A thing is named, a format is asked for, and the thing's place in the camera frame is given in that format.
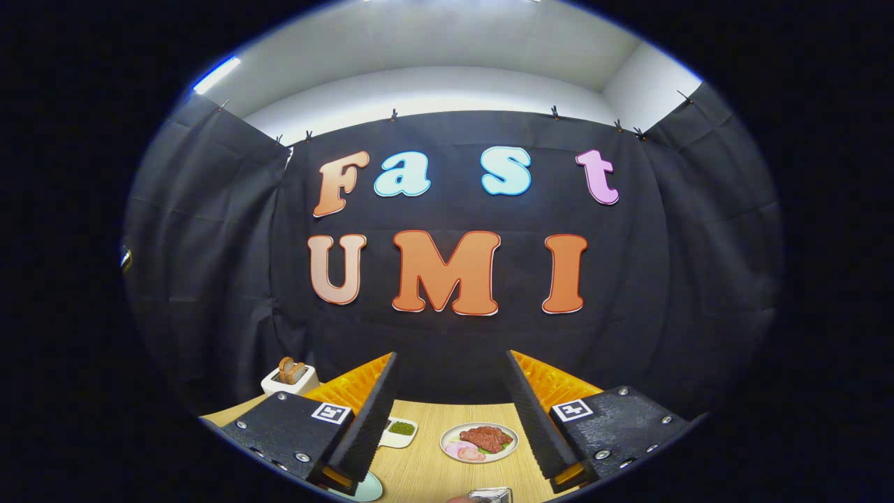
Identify long ceiling light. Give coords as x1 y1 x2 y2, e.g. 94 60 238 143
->
193 56 242 95

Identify row of cloth clips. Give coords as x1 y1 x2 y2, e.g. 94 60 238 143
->
217 89 695 145

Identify red meat slices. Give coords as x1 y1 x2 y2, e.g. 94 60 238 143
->
459 426 514 453

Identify white divided dish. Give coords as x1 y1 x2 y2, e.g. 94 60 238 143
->
379 417 418 449

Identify beige round plate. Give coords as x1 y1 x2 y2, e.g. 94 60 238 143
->
440 422 519 464

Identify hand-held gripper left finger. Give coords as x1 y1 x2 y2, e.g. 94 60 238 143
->
220 351 399 496

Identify white toaster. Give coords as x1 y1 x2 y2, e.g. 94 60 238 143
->
261 363 321 398

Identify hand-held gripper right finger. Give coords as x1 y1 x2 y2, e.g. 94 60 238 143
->
506 349 701 494

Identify light green round plate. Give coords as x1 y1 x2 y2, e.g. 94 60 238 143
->
328 472 383 502

